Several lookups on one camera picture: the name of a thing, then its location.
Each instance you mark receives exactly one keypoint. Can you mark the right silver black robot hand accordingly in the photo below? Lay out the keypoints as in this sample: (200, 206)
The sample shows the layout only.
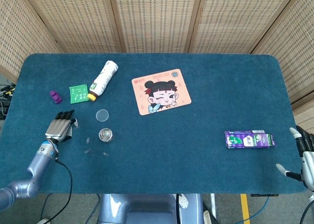
(307, 162)

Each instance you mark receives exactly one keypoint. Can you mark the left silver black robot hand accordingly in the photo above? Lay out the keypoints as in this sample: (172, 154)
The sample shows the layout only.
(57, 128)

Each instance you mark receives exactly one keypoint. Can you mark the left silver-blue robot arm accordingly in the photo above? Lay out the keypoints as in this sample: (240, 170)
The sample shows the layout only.
(39, 160)

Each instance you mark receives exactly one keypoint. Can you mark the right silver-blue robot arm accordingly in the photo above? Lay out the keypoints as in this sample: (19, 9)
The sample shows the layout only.
(312, 194)

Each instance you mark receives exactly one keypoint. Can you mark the clear round plastic lid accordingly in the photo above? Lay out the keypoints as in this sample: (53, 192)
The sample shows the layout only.
(102, 115)

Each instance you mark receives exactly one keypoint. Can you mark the clear jar of paper clips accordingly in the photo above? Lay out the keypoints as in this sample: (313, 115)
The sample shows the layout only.
(105, 135)

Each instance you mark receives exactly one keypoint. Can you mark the purple toy building block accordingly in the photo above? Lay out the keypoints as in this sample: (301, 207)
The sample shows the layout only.
(56, 97)

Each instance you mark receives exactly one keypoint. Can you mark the green sachet packet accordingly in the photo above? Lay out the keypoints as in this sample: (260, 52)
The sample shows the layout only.
(78, 93)

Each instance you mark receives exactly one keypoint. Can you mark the flattened purple milk carton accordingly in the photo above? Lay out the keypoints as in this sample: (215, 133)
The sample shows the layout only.
(245, 139)

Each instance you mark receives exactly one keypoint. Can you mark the white bottle with yellow cap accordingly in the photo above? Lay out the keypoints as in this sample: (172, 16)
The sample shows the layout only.
(104, 75)

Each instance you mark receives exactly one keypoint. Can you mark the yellow floor tape strip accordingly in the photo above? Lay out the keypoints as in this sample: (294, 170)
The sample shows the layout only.
(244, 209)

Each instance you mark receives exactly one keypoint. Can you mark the woven folding screen panel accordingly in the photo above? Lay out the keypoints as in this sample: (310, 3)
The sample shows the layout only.
(245, 20)
(157, 20)
(78, 20)
(294, 49)
(19, 37)

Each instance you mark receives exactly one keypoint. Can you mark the orange cartoon girl mouse pad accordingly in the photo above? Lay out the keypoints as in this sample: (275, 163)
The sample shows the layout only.
(159, 93)

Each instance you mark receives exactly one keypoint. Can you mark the silver-blue robot torso base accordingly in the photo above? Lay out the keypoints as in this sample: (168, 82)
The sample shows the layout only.
(147, 209)

